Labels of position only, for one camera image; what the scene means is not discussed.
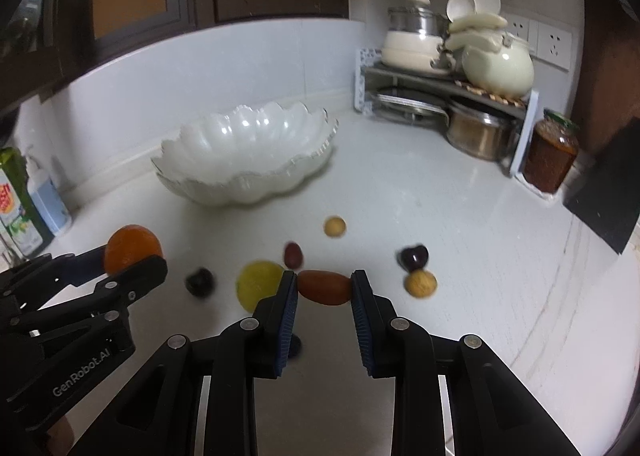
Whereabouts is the orange fruit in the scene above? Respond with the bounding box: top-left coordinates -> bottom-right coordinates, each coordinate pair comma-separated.
103,224 -> 163,276

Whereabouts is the reddish-brown oval fruit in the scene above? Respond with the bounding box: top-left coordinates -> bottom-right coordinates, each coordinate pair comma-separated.
297,269 -> 352,306

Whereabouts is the green dish soap bottle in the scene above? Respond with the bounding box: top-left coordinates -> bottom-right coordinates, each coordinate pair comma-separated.
1,147 -> 53,259

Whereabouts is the dark cherry left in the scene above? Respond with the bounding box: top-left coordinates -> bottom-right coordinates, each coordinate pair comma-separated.
184,267 -> 215,299

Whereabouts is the dark cherry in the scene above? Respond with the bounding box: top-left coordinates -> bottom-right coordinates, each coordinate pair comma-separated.
397,243 -> 430,273
184,267 -> 215,299

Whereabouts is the blue white pump bottle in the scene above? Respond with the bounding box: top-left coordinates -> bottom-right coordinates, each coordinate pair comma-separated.
25,155 -> 73,237

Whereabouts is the dark fruit under gripper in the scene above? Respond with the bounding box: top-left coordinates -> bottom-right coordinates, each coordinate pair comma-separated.
288,335 -> 302,360

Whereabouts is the yellow-green round fruit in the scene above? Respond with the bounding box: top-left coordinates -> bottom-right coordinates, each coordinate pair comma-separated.
236,260 -> 284,314

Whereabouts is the tan walnut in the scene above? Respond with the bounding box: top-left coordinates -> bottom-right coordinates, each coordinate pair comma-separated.
405,269 -> 437,299

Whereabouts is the dark red date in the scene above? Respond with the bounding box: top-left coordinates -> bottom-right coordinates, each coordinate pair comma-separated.
283,241 -> 304,271

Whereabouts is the dark cherry right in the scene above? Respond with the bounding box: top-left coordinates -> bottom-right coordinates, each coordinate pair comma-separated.
397,243 -> 430,273

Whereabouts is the white scalloped glass bowl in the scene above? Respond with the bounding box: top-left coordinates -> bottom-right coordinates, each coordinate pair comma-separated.
152,101 -> 338,208

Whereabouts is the small tan longan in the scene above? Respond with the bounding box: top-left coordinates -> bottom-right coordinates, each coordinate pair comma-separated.
323,215 -> 347,238

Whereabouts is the jar of red sauce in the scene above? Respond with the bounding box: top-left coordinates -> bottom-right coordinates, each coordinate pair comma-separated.
523,109 -> 579,195

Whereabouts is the stainless steel pot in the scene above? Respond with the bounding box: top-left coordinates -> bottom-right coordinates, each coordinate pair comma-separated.
446,99 -> 518,162

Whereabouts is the woven trivet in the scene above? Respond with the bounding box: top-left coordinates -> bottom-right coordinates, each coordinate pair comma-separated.
454,80 -> 526,109

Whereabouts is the flat metal pan lid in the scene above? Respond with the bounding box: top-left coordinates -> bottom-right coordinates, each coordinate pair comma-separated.
375,88 -> 449,121

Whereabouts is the white corner shelf rack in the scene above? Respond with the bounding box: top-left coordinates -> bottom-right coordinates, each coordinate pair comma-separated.
354,48 -> 562,205

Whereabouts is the cream ceramic pot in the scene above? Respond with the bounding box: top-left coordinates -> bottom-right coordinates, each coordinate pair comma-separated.
461,32 -> 535,98

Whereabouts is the white pot with glass lid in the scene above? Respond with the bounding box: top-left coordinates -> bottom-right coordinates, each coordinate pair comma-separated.
381,0 -> 454,76

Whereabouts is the white wall socket right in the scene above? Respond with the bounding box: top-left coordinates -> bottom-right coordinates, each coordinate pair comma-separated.
535,22 -> 573,71

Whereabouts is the white wall socket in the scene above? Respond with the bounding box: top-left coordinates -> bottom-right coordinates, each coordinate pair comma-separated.
535,22 -> 573,71
503,12 -> 532,54

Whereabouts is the white wall socket left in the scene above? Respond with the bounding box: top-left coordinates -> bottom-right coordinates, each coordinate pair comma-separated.
503,12 -> 532,54

